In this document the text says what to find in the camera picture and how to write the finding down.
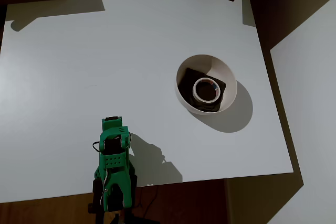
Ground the white round bowl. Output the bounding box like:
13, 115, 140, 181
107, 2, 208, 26
174, 54, 238, 116

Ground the dark folded cloth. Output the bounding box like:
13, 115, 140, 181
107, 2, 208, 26
177, 67, 227, 113

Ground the black table clamp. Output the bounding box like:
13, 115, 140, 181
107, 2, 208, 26
87, 176, 138, 224

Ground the white masking tape roll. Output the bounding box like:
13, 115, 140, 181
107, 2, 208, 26
192, 77, 222, 104

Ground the thin black floor cable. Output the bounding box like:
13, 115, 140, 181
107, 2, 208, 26
135, 185, 160, 209

